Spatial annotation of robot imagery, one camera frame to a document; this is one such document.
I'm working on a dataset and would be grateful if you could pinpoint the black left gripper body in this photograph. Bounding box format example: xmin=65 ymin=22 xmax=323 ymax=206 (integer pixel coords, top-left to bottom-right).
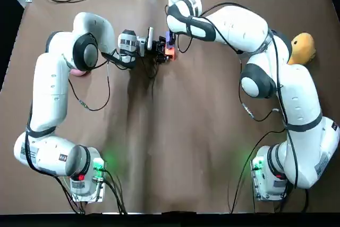
xmin=152 ymin=39 xmax=162 ymax=58

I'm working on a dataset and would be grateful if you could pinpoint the purple foam square block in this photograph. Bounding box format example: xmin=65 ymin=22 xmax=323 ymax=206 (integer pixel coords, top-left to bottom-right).
xmin=165 ymin=30 xmax=176 ymax=49

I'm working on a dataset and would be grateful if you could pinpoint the orange foam square block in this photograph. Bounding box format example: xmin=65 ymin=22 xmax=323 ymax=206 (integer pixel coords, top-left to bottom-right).
xmin=164 ymin=47 xmax=177 ymax=62

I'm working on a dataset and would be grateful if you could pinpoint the pink plush toy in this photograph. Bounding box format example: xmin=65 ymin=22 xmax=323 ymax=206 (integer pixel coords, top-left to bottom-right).
xmin=69 ymin=68 xmax=90 ymax=78

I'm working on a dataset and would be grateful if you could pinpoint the orange plush toy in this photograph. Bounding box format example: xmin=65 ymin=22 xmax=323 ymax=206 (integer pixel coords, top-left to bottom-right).
xmin=287 ymin=32 xmax=317 ymax=65

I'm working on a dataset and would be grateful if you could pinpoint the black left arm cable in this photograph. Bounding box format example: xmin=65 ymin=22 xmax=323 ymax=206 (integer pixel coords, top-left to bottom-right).
xmin=26 ymin=51 xmax=112 ymax=174

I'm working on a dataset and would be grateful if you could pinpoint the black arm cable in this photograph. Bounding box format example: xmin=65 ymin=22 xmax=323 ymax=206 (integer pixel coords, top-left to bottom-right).
xmin=26 ymin=51 xmax=112 ymax=174
xmin=201 ymin=2 xmax=297 ymax=188

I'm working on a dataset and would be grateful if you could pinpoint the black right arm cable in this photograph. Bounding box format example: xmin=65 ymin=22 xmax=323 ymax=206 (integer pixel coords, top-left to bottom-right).
xmin=201 ymin=2 xmax=297 ymax=188

